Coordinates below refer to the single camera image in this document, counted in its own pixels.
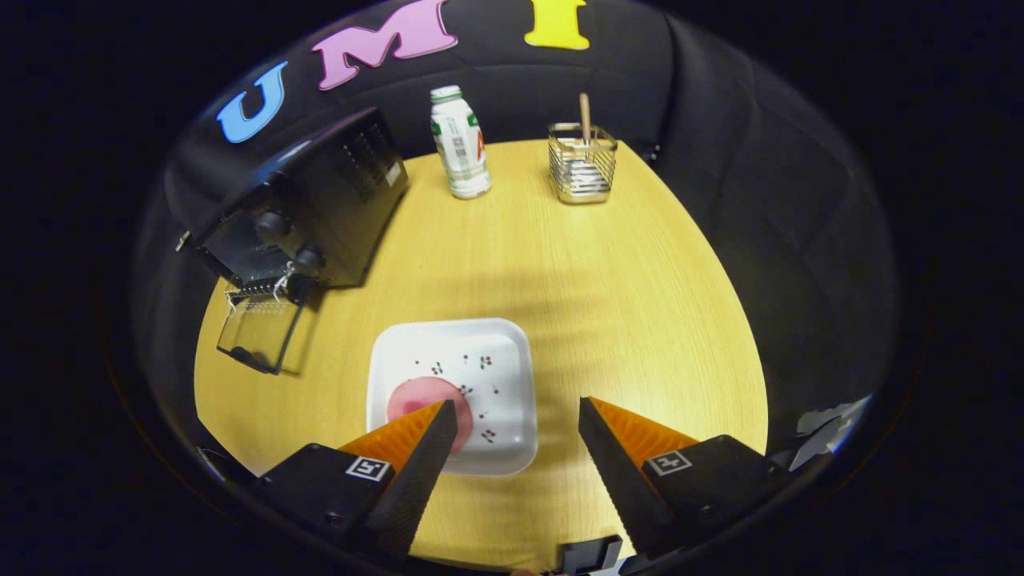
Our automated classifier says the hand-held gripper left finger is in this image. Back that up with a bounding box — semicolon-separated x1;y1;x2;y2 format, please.
252;399;459;561

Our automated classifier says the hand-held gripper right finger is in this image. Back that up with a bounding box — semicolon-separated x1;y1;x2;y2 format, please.
578;396;793;561

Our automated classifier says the pink ham slice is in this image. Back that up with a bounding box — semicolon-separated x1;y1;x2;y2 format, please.
386;376;474;455

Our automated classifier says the white square plate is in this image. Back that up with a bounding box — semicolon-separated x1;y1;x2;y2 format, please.
366;318;538;478

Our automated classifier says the black toaster oven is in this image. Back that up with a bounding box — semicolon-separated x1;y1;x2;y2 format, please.
164;106;410;375

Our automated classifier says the white bottle green label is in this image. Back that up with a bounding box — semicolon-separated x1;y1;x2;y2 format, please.
430;85;492;200

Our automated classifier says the black backdrop cloth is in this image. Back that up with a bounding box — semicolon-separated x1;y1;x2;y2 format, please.
132;0;901;481

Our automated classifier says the metal wire utensil holder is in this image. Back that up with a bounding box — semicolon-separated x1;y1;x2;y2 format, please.
548;122;618;205

